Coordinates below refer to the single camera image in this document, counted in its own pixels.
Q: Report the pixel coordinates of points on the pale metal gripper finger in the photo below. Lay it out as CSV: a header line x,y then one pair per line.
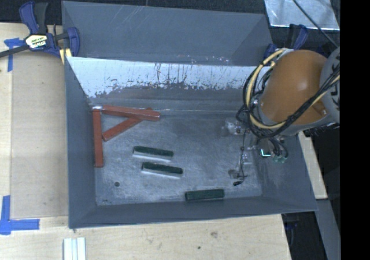
x,y
231,126
245,156

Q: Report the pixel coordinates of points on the grey metal bin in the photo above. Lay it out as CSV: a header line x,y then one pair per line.
x,y
179,137

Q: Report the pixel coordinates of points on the dark green flat block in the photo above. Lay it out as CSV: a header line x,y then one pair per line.
x,y
153,151
204,194
163,168

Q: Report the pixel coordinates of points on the red-brown flat block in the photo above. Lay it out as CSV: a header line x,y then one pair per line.
x,y
118,130
133,113
98,143

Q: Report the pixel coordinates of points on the pale flat board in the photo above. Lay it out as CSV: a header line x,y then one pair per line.
x,y
37,137

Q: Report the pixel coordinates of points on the black cylinder on white bracket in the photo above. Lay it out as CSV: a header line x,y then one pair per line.
x,y
237,182

